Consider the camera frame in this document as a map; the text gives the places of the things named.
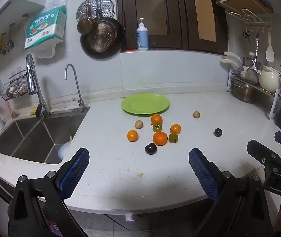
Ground white wire hanging rack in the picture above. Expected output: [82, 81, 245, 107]
[226, 8, 272, 29]

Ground white blue soap bottle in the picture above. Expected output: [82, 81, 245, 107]
[137, 18, 149, 51]

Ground brown kiwi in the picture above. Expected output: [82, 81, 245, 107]
[193, 111, 200, 118]
[134, 120, 144, 129]

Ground steel pot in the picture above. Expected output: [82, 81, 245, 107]
[231, 79, 256, 104]

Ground white ceramic jug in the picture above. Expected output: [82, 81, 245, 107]
[259, 65, 281, 94]

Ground round steel steamer rack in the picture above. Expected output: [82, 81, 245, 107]
[76, 0, 115, 22]

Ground green plate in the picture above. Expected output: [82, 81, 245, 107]
[121, 93, 170, 116]

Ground steel kitchen sink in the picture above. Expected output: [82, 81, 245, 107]
[0, 109, 87, 164]

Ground thin gooseneck faucet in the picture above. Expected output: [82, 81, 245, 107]
[64, 63, 88, 114]

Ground dark plum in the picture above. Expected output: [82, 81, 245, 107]
[145, 142, 157, 155]
[214, 128, 223, 137]

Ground dark wooden window frame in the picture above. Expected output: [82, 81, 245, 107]
[116, 0, 228, 55]

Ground black wire basket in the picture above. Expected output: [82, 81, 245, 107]
[1, 70, 28, 101]

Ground wooden cutting board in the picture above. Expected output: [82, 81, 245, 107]
[216, 0, 274, 14]

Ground black frying pan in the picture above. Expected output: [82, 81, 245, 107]
[80, 0, 124, 59]

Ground white rice spoon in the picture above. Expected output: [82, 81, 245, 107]
[266, 31, 275, 63]

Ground small copper saucepan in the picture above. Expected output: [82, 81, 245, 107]
[77, 3, 97, 35]

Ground steel spatula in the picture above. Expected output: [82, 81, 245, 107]
[245, 32, 259, 85]

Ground green fruit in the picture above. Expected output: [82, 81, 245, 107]
[168, 134, 179, 143]
[153, 124, 162, 132]

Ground dark plum front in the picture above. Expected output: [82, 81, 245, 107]
[145, 142, 157, 155]

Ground paper towel pack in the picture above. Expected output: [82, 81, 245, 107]
[24, 4, 67, 59]

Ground black scissors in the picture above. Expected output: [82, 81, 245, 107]
[243, 29, 250, 39]

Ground small orange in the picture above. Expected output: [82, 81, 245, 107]
[170, 124, 181, 134]

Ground white bowl in sink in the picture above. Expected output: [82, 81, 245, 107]
[58, 141, 70, 160]

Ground chrome main faucet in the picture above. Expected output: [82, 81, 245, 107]
[26, 54, 50, 118]

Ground large front orange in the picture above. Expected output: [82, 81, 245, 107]
[153, 132, 168, 146]

